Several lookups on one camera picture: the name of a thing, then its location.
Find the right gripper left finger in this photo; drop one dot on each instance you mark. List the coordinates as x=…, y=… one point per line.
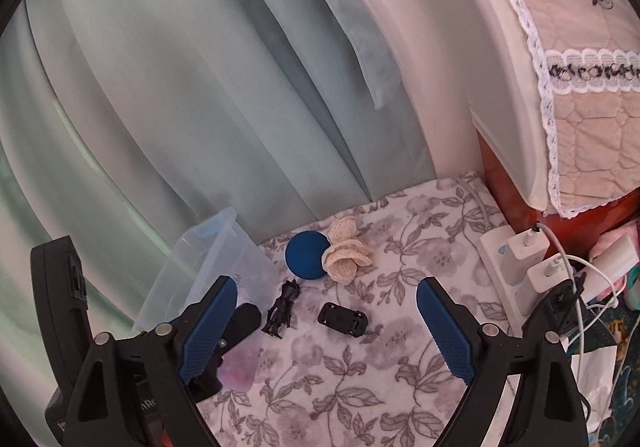
x=105, y=407

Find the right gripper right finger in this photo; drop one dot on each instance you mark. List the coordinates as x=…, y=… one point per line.
x=547, y=408

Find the black robot figure toy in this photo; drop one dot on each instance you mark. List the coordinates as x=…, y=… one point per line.
x=280, y=313

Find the black toy car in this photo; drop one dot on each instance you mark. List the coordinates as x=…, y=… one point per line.
x=343, y=320

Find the blue round ball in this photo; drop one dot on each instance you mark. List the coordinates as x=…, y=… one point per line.
x=303, y=254

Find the cream lace fabric flower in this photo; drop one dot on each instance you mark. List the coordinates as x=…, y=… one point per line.
x=346, y=253

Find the black small device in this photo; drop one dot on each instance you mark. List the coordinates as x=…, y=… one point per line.
x=560, y=305

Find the red pink toy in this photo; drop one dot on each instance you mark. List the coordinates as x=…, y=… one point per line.
x=238, y=367

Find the white charger plug lower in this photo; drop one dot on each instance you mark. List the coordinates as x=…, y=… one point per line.
x=541, y=278

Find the white charger plug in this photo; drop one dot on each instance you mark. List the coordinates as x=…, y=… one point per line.
x=541, y=278
x=523, y=251

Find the white charger plug upper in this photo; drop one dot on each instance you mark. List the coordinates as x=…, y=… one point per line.
x=523, y=251

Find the clear plastic storage bin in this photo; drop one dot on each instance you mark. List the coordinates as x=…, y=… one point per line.
x=217, y=247

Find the white power strip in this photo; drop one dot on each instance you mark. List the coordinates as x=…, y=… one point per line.
x=492, y=247

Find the floral grey white blanket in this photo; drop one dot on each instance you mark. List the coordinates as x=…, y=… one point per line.
x=390, y=387

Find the pale green curtain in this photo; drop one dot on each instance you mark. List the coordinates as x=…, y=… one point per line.
x=126, y=122

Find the white appliance cabinet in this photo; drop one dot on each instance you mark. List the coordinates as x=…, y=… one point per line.
x=506, y=110

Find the quilted lace trimmed cover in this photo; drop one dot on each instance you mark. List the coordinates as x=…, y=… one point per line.
x=586, y=57

